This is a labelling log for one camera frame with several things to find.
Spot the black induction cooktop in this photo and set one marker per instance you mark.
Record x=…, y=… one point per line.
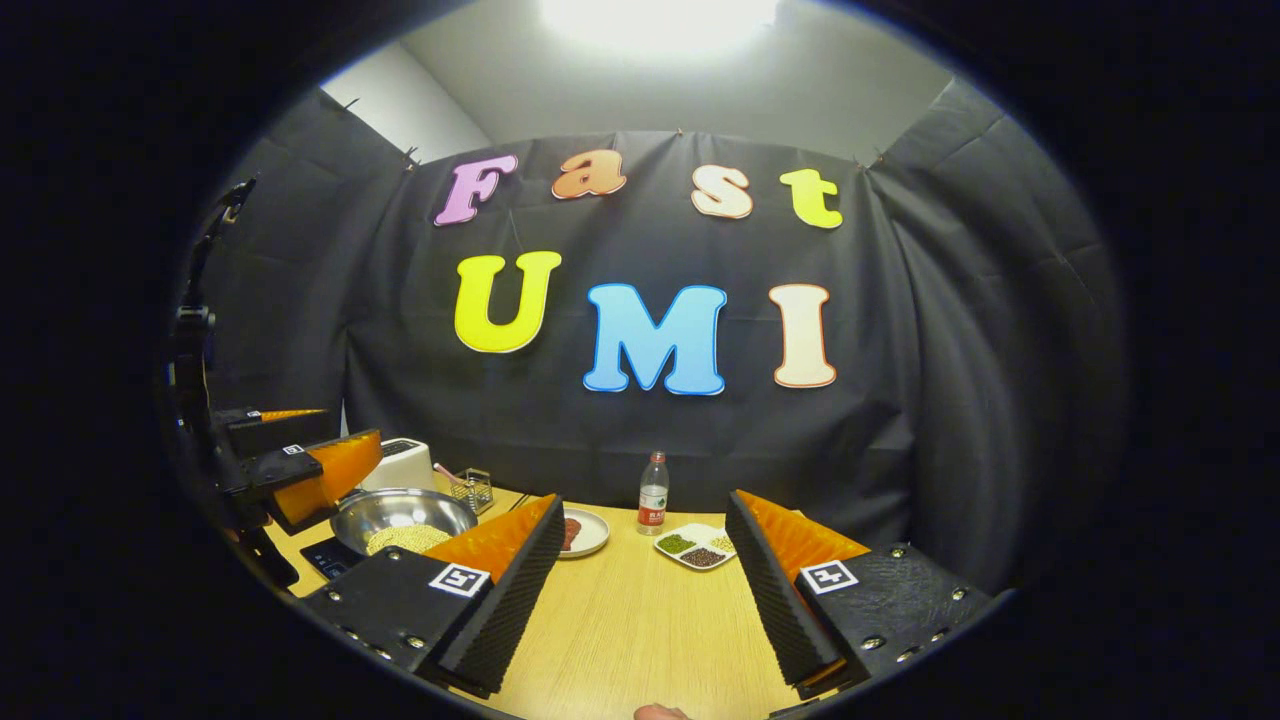
x=330, y=558

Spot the white divided dish of beans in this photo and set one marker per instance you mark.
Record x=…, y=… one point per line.
x=695, y=548

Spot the pink striped straw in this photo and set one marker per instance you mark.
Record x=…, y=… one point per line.
x=447, y=474

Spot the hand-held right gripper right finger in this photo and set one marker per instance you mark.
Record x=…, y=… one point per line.
x=775, y=600

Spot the black backdrop cloth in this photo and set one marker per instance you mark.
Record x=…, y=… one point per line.
x=900, y=350

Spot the white toaster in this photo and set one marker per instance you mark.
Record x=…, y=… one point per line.
x=405, y=468

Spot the pile of soybeans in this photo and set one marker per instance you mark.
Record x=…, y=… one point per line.
x=405, y=540

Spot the clear plastic water bottle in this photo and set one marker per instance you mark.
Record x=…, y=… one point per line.
x=653, y=500

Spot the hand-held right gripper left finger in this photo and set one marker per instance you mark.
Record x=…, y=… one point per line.
x=510, y=610

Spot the ceiling light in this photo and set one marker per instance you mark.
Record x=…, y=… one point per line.
x=660, y=25

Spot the brown meat patty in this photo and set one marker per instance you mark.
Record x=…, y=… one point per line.
x=572, y=532

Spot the white round plate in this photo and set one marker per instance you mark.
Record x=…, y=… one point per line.
x=595, y=535

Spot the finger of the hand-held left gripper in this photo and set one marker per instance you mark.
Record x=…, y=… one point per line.
x=330, y=475
x=270, y=428

